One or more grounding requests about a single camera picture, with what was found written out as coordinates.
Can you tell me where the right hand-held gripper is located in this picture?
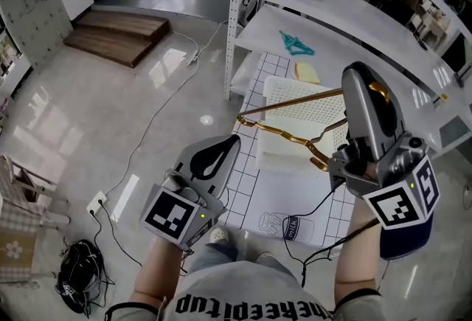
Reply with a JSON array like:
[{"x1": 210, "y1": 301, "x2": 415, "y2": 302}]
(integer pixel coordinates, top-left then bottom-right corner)
[{"x1": 327, "y1": 61, "x2": 442, "y2": 231}]

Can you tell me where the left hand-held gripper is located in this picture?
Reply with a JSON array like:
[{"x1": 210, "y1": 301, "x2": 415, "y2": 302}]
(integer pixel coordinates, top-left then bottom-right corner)
[{"x1": 139, "y1": 134, "x2": 243, "y2": 252}]

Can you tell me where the white plastic laundry basket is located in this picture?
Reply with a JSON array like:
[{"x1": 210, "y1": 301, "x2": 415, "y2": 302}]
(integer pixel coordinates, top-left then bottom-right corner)
[{"x1": 255, "y1": 75, "x2": 350, "y2": 173}]

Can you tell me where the gold metal clothes hanger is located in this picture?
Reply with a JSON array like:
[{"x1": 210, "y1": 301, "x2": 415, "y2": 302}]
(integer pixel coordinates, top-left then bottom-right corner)
[{"x1": 235, "y1": 80, "x2": 391, "y2": 172}]

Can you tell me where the person's left forearm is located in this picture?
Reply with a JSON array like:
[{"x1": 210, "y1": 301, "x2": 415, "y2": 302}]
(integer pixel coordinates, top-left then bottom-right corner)
[{"x1": 128, "y1": 237, "x2": 193, "y2": 310}]

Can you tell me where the person's right forearm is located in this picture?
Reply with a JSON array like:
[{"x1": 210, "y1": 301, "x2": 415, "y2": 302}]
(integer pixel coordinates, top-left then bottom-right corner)
[{"x1": 333, "y1": 197, "x2": 384, "y2": 299}]

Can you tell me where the person's left white shoe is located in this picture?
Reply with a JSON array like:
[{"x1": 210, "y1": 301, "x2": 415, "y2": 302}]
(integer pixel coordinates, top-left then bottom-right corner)
[{"x1": 209, "y1": 226, "x2": 230, "y2": 245}]

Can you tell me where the white grid-pattern mat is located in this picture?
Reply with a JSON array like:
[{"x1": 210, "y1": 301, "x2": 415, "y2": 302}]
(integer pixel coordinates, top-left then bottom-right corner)
[{"x1": 220, "y1": 51, "x2": 355, "y2": 247}]

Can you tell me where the beige wooden furniture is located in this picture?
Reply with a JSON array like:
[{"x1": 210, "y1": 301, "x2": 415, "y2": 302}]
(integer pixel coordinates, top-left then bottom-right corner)
[{"x1": 406, "y1": 0, "x2": 451, "y2": 52}]

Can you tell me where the white metal shelf rack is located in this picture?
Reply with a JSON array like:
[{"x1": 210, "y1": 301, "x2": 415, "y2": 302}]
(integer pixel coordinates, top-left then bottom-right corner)
[{"x1": 223, "y1": 0, "x2": 472, "y2": 165}]

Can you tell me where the person's grey printed t-shirt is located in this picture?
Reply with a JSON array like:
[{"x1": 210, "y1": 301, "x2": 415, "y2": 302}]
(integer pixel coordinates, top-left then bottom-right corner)
[{"x1": 104, "y1": 259, "x2": 389, "y2": 321}]

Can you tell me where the navy blue stool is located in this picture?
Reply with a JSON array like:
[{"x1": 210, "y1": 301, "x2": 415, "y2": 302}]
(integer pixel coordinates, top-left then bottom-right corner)
[{"x1": 378, "y1": 211, "x2": 435, "y2": 261}]

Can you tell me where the dark wooden step platform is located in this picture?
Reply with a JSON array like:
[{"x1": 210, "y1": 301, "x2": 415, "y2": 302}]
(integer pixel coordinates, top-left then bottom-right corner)
[{"x1": 63, "y1": 9, "x2": 173, "y2": 70}]

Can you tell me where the chair with checked fabric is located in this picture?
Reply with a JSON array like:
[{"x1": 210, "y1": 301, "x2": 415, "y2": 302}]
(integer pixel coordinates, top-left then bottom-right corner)
[{"x1": 0, "y1": 153, "x2": 72, "y2": 288}]

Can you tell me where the white power strip with cable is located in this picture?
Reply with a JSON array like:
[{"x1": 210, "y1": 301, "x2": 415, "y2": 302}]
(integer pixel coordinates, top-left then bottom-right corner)
[{"x1": 105, "y1": 18, "x2": 230, "y2": 199}]

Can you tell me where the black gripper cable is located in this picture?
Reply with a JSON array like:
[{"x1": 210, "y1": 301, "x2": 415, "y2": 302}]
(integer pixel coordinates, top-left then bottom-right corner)
[{"x1": 282, "y1": 179, "x2": 381, "y2": 289}]

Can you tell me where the black bag with cables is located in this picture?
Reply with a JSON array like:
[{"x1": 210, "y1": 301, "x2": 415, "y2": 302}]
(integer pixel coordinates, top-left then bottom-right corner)
[{"x1": 54, "y1": 239, "x2": 116, "y2": 316}]

